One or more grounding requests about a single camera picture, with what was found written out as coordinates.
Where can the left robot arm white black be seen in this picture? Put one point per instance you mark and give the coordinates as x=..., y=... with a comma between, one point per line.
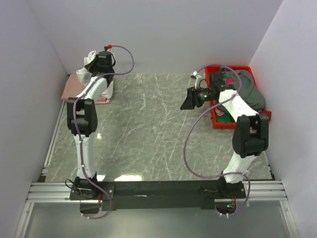
x=96, y=79

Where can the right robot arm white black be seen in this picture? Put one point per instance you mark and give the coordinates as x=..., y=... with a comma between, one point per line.
x=250, y=136

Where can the green t shirt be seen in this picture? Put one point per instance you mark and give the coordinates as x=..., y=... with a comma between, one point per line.
x=226, y=118

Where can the grey t shirt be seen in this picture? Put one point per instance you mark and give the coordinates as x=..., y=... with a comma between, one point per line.
x=248, y=92

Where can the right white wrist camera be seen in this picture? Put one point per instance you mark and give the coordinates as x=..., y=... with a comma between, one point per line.
x=196, y=77

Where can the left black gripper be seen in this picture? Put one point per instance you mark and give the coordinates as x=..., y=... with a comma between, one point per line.
x=91, y=65

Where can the red plastic bin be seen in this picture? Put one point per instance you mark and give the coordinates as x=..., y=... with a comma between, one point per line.
x=235, y=101

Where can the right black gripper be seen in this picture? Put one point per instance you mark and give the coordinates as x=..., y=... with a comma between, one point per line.
x=191, y=100

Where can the white t shirt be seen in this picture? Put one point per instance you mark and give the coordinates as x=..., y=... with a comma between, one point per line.
x=84, y=76

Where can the folded light pink t shirt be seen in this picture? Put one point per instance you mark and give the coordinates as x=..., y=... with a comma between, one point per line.
x=103, y=101

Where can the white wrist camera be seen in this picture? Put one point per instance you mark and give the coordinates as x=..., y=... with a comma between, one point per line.
x=196, y=77
x=108, y=48

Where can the folded salmon t shirt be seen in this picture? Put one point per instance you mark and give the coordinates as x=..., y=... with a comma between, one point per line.
x=73, y=87

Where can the black base beam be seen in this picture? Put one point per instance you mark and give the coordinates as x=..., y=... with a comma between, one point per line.
x=154, y=194

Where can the aluminium rail frame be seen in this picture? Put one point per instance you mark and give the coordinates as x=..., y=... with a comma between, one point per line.
x=50, y=192

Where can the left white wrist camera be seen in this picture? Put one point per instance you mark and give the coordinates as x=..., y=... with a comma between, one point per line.
x=108, y=48

